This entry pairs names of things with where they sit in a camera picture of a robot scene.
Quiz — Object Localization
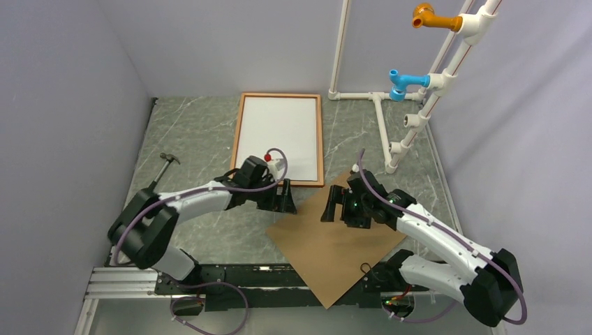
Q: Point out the white PVC pipe rack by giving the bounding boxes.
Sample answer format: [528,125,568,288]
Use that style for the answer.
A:
[327,0,501,174]

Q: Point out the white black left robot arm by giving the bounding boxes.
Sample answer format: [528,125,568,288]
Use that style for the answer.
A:
[108,154,297,293]

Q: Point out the glossy mountain landscape photo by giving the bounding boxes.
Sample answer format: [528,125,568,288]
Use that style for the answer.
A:
[235,96,320,182]

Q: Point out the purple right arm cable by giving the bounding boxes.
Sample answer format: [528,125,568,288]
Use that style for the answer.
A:
[357,149,529,325]

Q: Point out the wooden picture frame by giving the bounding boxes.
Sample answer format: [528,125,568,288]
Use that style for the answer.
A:
[229,92,325,188]

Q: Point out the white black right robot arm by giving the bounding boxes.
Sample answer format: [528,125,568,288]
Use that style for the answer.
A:
[320,170,528,327]

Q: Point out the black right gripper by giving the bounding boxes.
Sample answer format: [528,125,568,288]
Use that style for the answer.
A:
[321,184,371,229]

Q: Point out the orange pipe elbow fitting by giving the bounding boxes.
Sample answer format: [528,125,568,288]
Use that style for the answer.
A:
[411,3,463,32]

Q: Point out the black handled claw hammer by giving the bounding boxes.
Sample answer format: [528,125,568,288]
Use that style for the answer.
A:
[147,152,181,191]

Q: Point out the brown backing board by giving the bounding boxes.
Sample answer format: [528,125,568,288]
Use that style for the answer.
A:
[266,172,406,309]

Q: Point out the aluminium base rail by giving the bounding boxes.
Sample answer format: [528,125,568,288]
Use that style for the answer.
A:
[73,263,508,335]

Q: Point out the blue pipe elbow fitting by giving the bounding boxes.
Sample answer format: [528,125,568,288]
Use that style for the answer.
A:
[389,69,431,102]

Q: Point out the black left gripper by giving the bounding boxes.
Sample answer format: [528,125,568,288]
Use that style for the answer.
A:
[249,177,297,214]

